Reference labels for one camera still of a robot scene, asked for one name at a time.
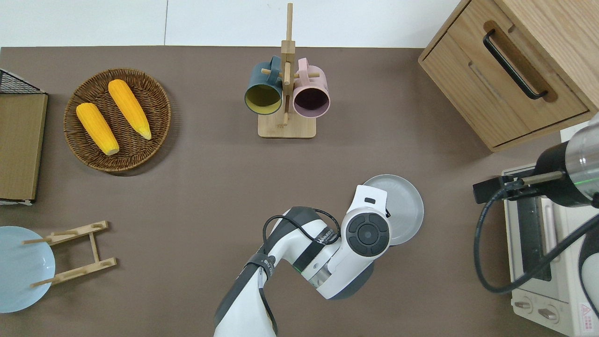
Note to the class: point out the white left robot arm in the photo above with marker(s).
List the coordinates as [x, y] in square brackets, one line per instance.
[327, 262]

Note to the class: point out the dark blue mug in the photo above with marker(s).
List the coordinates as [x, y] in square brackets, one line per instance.
[264, 82]

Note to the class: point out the gray round plate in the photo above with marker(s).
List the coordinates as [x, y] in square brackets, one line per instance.
[405, 206]

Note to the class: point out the cream toaster oven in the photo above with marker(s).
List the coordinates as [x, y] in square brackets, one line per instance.
[561, 299]

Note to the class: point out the long tapered yellow corn cob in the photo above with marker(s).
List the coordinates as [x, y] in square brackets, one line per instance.
[129, 108]

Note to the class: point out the brown wicker basket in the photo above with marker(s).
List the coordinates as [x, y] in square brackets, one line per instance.
[140, 154]

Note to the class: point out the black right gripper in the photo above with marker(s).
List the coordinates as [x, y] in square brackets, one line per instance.
[491, 189]

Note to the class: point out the pink mug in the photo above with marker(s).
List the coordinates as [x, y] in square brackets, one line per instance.
[312, 84]

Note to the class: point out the wooden mug tree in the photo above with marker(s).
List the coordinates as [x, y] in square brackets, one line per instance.
[286, 126]

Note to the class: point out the wooden plate rack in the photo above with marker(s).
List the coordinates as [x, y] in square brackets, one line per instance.
[93, 243]

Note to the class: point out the light blue plate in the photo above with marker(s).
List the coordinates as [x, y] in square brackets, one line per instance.
[23, 276]

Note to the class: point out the wooden drawer cabinet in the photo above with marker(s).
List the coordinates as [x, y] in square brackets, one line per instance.
[468, 79]

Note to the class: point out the short blunt yellow corn cob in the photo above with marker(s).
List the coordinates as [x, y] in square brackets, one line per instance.
[97, 128]

